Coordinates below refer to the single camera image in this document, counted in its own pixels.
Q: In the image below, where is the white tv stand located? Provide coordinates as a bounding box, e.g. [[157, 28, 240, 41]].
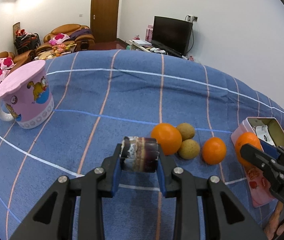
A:
[[128, 40, 185, 58]]

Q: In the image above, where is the pink metal tin box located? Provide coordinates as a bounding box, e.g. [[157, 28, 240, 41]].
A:
[[231, 117, 284, 207]]

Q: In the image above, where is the black rack with clutter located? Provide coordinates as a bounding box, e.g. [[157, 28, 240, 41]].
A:
[[13, 22, 41, 55]]

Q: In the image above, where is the pink cartoon mug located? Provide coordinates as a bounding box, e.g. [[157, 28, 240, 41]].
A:
[[0, 60, 54, 129]]

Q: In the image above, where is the orange fruit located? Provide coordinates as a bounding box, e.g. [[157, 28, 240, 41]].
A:
[[150, 123, 182, 155], [235, 132, 262, 169], [202, 137, 227, 165]]

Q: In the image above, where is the printed paper leaflet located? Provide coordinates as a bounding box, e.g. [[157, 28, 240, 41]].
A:
[[255, 125, 275, 146]]

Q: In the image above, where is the cluttered coffee table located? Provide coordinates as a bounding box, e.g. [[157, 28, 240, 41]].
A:
[[35, 43, 77, 60]]

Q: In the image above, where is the brown leather armchair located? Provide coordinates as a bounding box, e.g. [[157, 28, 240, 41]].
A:
[[35, 24, 95, 55]]

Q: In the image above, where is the brown wooden door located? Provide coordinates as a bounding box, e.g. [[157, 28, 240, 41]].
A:
[[90, 0, 120, 43]]

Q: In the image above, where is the black television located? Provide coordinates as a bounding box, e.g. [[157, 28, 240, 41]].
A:
[[151, 16, 193, 57]]

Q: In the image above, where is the green kiwi fruit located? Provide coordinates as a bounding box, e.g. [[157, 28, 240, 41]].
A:
[[176, 122, 195, 141], [178, 139, 200, 160]]

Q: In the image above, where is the blue plaid tablecloth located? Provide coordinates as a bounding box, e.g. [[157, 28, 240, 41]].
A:
[[0, 50, 284, 239]]

